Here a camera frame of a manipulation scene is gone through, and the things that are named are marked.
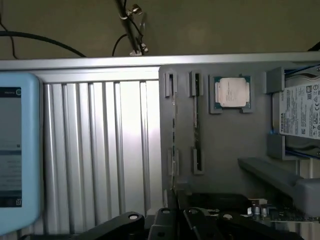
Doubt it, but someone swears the metal stand pole with clamps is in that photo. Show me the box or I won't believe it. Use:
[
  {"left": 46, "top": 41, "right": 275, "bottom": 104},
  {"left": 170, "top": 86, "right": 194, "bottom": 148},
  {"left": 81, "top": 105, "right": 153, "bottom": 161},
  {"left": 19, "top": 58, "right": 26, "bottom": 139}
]
[{"left": 113, "top": 0, "right": 150, "bottom": 57}]

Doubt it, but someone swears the silver CPU chip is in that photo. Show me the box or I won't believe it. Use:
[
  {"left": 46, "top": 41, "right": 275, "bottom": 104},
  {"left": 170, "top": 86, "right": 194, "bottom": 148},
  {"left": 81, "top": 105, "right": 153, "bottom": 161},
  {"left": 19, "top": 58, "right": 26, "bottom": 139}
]
[{"left": 214, "top": 76, "right": 251, "bottom": 110}]

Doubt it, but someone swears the grey parts rack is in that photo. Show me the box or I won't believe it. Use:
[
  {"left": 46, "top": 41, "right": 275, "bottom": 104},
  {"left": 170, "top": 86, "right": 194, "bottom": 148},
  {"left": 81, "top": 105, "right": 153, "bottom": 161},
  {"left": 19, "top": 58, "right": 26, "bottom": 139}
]
[{"left": 158, "top": 65, "right": 320, "bottom": 218}]

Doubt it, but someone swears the thick black floor cable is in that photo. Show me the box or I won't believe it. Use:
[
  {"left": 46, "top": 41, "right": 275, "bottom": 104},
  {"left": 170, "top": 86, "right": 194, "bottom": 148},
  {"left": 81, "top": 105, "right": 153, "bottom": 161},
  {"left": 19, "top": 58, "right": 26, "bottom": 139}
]
[{"left": 0, "top": 29, "right": 87, "bottom": 59}]

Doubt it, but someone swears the light blue teach pendant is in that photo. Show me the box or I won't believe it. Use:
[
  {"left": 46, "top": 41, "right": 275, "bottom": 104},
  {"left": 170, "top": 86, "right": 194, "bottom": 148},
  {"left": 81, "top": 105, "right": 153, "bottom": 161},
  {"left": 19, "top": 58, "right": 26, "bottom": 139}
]
[{"left": 0, "top": 71, "right": 41, "bottom": 224}]

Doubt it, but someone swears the green RAM stick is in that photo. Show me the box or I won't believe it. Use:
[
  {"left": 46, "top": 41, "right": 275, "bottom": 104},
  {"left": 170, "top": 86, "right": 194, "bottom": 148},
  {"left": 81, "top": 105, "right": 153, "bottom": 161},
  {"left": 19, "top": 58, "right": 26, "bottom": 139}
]
[{"left": 193, "top": 73, "right": 202, "bottom": 174}]

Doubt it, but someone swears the silver hard disk white label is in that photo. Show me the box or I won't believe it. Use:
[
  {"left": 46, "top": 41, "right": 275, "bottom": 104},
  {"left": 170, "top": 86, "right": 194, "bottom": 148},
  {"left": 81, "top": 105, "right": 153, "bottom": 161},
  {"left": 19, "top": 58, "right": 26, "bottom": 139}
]
[{"left": 271, "top": 72, "right": 320, "bottom": 141}]

